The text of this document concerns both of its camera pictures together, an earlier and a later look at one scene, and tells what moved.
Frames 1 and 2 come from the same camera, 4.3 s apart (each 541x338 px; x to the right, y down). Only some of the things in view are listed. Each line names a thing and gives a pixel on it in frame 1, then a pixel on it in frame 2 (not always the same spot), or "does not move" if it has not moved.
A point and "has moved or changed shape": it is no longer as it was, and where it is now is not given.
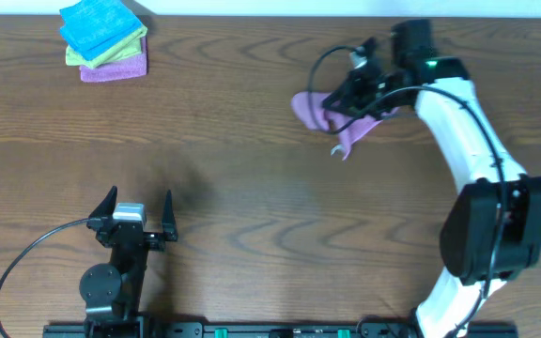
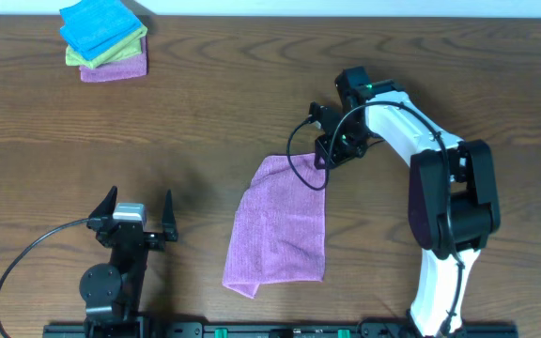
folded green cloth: x=130 y=46 does not move
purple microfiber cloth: x=345 y=127 has moved or changed shape
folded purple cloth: x=132 y=66 does not move
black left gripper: x=132 y=237 does not move
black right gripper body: x=363 y=94 to x=351 y=140
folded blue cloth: x=92 y=26 does not move
